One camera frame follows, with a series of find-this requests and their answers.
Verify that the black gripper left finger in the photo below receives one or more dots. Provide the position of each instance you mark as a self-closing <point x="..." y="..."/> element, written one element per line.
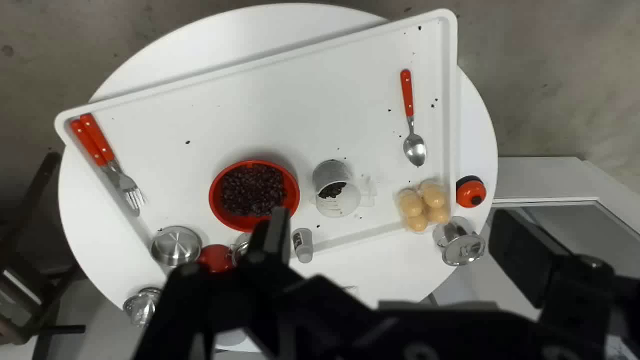
<point x="272" y="237"/>

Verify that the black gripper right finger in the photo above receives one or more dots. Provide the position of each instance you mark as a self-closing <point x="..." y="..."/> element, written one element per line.
<point x="531" y="256"/>

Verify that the red bowl with beans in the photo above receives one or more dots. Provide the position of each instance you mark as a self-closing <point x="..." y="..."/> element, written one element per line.
<point x="253" y="191"/>

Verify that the small steel bowl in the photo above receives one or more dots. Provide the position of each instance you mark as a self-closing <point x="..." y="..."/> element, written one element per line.
<point x="174" y="245"/>
<point x="143" y="304"/>

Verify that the small flat lidded steel dish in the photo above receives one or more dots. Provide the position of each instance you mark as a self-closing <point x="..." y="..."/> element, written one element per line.
<point x="242" y="245"/>

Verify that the small steel shaker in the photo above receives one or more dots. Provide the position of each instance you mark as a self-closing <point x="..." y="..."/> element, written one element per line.
<point x="304" y="245"/>

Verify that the steel pot with lid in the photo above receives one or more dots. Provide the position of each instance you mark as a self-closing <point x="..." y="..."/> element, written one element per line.
<point x="461" y="241"/>

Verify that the white plastic tray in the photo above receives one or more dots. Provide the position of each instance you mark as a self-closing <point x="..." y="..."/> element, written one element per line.
<point x="281" y="112"/>

